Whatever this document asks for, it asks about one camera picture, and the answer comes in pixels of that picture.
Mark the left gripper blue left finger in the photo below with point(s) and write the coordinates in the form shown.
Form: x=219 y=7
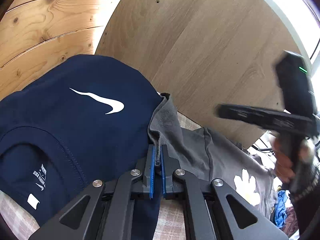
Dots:
x=149 y=173

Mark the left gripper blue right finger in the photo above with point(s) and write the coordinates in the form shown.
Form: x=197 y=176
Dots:
x=168 y=165

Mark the dark grey daisy hoodie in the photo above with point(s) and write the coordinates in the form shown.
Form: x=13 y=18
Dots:
x=208 y=155

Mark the right forearm black sleeve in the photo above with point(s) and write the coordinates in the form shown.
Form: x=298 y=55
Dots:
x=305 y=208

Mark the right hand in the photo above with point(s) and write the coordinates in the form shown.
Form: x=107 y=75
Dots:
x=296 y=163

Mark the navy blue folded shirt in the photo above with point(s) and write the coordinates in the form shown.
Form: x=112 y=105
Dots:
x=85 y=120

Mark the blue striped garment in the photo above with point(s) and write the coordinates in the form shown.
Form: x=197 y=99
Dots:
x=280 y=214

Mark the oak wooden board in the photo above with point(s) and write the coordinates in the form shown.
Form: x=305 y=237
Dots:
x=203 y=52

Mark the pine slatted headboard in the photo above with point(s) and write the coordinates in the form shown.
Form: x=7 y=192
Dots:
x=38 y=35

